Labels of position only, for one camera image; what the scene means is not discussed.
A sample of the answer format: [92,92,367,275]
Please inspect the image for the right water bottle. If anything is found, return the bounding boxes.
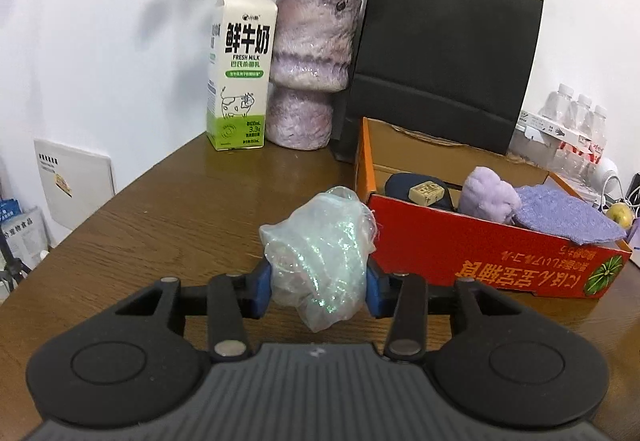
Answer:
[582,105,608,167]

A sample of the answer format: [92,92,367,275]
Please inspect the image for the dark navy pouch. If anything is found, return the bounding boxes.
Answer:
[384,172,454,212]

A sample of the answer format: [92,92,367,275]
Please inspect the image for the rolled lilac fluffy towel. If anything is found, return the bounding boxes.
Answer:
[458,166,522,224]

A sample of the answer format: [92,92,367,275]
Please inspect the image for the purple tissue packet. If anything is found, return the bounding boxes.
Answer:
[626,217,640,268]

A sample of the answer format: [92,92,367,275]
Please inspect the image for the water bottle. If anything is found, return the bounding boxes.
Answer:
[582,105,608,167]
[538,84,574,123]
[563,94,591,131]

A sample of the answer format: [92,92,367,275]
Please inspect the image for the white cables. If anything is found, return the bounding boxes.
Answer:
[598,172,640,213]

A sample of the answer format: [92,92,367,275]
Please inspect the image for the yellow green pear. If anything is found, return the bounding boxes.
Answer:
[605,202,636,230]

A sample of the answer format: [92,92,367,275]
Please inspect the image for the black paper shopping bag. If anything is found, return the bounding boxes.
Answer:
[331,0,544,163]

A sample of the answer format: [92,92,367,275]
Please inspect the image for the small white desk fan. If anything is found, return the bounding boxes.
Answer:
[584,156,620,196]

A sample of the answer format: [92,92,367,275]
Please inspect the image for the small beige patterned block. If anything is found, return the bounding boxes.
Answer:
[408,180,446,207]

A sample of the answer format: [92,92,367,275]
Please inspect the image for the white panel leaning on wall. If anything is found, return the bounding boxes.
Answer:
[34,139,115,230]

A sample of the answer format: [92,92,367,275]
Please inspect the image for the purple knitted cloth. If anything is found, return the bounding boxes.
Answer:
[513,184,626,245]

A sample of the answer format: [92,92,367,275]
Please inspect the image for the middle water bottle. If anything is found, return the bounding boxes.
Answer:
[563,94,591,131]

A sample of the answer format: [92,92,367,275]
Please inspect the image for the left water bottle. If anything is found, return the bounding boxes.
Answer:
[538,84,574,123]

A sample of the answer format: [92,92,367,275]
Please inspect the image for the white green milk carton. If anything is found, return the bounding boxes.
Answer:
[206,0,278,151]

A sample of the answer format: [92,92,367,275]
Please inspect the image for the orange red cardboard box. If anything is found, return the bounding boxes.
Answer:
[356,118,631,299]

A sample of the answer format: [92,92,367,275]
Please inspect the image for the iridescent plastic bag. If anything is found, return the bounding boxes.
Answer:
[259,186,378,333]

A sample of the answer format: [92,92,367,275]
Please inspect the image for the purple textured vase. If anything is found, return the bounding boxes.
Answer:
[266,0,362,151]

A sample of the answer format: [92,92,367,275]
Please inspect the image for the blue white packages on floor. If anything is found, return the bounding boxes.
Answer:
[1,200,50,269]

